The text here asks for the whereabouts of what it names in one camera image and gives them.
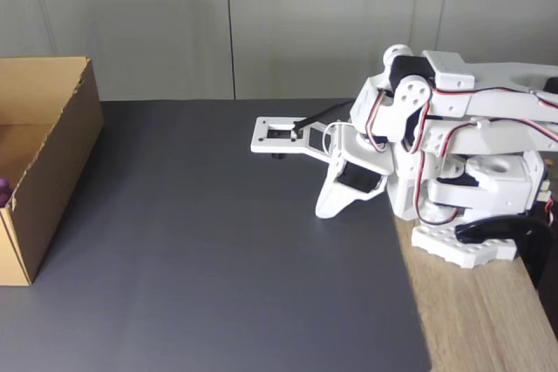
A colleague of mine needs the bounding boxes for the brown cardboard box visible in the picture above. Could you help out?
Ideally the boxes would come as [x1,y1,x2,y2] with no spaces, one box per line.
[0,56,105,287]

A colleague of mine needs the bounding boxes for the black table clamp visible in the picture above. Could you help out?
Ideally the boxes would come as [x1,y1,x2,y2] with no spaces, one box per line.
[454,212,554,291]

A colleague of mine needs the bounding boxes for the dark grey table mat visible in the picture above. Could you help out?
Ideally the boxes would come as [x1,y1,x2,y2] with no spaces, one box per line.
[0,99,433,372]

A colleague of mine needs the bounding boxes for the red white black servo wire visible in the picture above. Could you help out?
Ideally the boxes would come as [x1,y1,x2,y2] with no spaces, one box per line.
[364,87,391,152]
[407,85,558,156]
[412,121,558,224]

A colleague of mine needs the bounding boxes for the thin white cable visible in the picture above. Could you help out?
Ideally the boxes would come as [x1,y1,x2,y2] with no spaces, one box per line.
[322,121,352,157]

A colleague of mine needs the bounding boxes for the black camera cable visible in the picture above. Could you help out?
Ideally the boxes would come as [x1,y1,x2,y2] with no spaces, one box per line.
[292,100,353,132]

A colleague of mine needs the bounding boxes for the wrist camera on white plate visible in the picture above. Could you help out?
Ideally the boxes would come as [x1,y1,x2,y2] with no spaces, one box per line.
[249,115,339,163]

